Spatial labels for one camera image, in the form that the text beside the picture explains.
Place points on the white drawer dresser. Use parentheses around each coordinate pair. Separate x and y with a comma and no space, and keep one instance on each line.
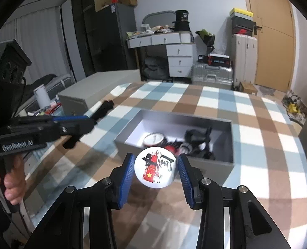
(179,54)

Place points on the black wide cuff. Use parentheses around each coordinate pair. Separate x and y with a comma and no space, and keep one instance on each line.
(196,134)

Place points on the checkered blanket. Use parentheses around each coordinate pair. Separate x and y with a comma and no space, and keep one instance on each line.
(246,134)

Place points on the red and black box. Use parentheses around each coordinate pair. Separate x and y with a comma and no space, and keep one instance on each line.
(215,61)

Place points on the black wrapped bouquet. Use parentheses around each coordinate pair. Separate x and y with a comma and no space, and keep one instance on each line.
(206,39)

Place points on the white upright suitcase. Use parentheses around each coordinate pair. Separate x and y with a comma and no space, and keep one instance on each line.
(244,59)

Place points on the grey chair back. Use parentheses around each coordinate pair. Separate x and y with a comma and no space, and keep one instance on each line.
(156,16)

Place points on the small cardboard box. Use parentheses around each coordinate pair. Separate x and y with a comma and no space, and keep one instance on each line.
(248,87)

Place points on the white cup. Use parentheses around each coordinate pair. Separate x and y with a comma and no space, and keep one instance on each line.
(42,97)

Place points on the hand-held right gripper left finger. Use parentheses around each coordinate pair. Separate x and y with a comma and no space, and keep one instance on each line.
(126,180)

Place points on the grey rectangular box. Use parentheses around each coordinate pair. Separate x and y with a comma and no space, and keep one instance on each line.
(215,145)

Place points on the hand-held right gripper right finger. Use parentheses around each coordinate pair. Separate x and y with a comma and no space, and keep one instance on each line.
(185,182)

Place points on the stack of shoe boxes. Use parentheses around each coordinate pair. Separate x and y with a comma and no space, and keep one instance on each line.
(241,22)

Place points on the silver suitcase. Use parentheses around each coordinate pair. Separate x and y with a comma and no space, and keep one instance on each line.
(211,76)

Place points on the red rimmed round badge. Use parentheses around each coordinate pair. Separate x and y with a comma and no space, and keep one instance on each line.
(153,139)

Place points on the open cardboard box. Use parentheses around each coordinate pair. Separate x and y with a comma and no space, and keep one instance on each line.
(128,0)

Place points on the dark wardrobe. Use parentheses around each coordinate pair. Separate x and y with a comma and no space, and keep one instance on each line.
(109,36)

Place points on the person's left hand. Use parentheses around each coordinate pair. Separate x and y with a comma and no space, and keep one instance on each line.
(13,184)

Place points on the white curtain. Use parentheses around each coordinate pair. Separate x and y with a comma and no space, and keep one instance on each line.
(34,44)

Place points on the dark bag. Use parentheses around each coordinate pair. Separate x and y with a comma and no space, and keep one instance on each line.
(154,68)

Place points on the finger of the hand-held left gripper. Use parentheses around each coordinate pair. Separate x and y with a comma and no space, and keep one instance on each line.
(70,118)
(78,128)

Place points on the black studded choker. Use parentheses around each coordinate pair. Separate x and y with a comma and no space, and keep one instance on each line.
(101,111)

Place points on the white printed round badge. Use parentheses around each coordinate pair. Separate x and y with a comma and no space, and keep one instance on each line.
(154,167)

